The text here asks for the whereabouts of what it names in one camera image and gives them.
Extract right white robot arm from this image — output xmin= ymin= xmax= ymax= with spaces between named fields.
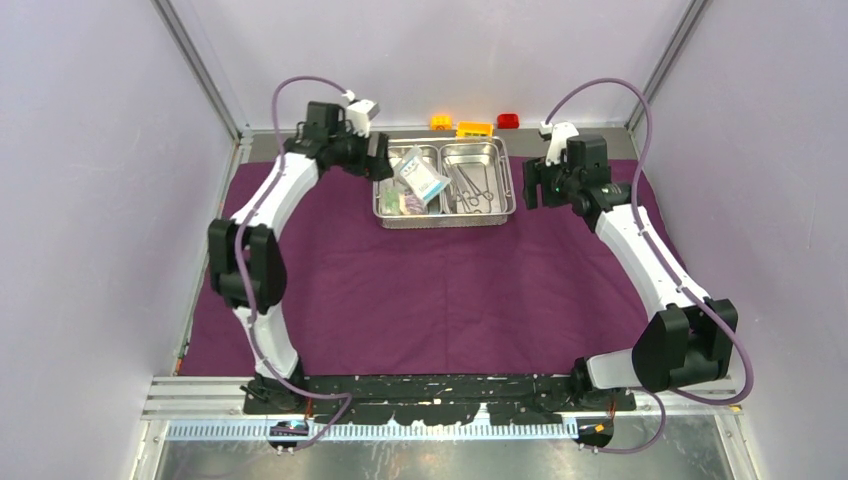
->
xmin=522 ymin=134 xmax=738 ymax=411

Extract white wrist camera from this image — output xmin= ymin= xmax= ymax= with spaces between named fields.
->
xmin=538 ymin=121 xmax=580 ymax=167
xmin=342 ymin=90 xmax=380 ymax=138

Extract steel instrument tray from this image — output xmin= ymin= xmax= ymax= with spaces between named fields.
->
xmin=372 ymin=137 xmax=516 ymax=230

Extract red block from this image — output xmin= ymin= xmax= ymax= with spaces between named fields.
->
xmin=496 ymin=113 xmax=520 ymax=130

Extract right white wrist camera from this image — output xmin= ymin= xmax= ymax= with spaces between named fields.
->
xmin=538 ymin=121 xmax=580 ymax=167

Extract white sterile pouch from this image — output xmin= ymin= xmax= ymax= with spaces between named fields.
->
xmin=389 ymin=145 xmax=452 ymax=204

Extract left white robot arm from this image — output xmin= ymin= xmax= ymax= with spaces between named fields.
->
xmin=207 ymin=99 xmax=393 ymax=414

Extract orange yellow toy block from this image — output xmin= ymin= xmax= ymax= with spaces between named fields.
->
xmin=456 ymin=121 xmax=494 ymax=138

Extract steel surgical forceps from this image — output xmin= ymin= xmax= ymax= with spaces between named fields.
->
xmin=453 ymin=165 xmax=494 ymax=214

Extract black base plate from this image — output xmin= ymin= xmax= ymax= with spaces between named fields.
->
xmin=241 ymin=374 xmax=636 ymax=426

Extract purple cloth wrap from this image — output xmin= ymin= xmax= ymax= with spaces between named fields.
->
xmin=178 ymin=155 xmax=720 ymax=379

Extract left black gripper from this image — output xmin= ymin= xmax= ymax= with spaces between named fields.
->
xmin=330 ymin=122 xmax=395 ymax=183

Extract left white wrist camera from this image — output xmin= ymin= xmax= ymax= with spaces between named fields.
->
xmin=342 ymin=90 xmax=380 ymax=138

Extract green packet in tray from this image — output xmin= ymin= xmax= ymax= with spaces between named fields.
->
xmin=379 ymin=188 xmax=428 ymax=216

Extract small orange block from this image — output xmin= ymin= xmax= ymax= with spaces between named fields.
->
xmin=429 ymin=115 xmax=453 ymax=131

